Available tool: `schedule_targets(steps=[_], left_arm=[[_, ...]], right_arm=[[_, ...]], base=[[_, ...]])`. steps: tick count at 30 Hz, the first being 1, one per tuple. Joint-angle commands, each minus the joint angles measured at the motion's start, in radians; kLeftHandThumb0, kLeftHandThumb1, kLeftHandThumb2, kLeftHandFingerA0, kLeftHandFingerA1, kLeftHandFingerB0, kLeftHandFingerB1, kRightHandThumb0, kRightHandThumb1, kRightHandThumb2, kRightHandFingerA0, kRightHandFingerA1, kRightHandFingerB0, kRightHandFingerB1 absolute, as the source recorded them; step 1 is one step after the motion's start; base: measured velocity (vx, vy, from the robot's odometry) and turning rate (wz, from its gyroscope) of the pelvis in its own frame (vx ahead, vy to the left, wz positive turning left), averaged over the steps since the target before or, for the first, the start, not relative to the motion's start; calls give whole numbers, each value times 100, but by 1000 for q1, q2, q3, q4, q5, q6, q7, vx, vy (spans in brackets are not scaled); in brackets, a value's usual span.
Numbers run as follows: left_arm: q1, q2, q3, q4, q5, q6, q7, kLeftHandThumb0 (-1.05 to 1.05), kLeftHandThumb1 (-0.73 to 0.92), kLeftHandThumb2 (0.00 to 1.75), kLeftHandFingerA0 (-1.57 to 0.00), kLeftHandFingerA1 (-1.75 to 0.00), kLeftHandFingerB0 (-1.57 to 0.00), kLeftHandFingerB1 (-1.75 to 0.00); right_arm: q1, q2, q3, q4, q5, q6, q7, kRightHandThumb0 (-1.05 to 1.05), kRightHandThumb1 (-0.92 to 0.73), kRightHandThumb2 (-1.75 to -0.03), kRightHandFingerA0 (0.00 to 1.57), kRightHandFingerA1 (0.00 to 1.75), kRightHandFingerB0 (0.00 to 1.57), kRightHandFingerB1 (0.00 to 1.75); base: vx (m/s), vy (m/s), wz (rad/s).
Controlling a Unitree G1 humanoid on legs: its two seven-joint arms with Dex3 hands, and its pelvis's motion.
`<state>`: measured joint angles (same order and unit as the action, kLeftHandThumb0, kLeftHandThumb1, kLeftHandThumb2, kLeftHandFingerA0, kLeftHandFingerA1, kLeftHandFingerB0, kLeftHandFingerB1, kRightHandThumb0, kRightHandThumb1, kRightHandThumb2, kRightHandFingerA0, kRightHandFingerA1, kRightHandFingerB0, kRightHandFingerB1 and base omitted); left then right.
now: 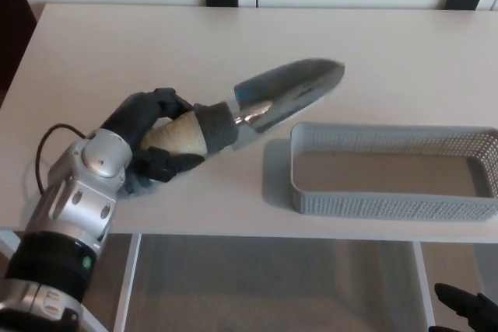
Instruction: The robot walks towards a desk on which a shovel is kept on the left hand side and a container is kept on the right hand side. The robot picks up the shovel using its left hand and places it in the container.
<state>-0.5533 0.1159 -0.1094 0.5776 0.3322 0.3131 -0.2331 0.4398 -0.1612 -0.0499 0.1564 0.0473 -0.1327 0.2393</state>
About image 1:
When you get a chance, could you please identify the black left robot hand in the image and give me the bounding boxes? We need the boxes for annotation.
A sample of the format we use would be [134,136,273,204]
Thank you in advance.
[93,86,205,190]

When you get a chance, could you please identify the grey perforated plastic basket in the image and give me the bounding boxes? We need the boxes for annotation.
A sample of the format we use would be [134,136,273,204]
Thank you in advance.
[289,121,498,224]

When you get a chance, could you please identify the white desk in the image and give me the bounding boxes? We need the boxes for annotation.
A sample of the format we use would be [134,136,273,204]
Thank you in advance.
[0,2,498,332]

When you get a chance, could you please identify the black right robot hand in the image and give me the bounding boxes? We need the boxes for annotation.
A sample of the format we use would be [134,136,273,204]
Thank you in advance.
[427,281,498,332]

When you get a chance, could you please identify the metal shovel with handle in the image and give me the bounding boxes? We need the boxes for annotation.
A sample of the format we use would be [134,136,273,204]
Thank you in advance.
[123,58,346,197]

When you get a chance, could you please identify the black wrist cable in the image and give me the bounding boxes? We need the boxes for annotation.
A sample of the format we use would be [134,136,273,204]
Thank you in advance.
[35,124,93,195]

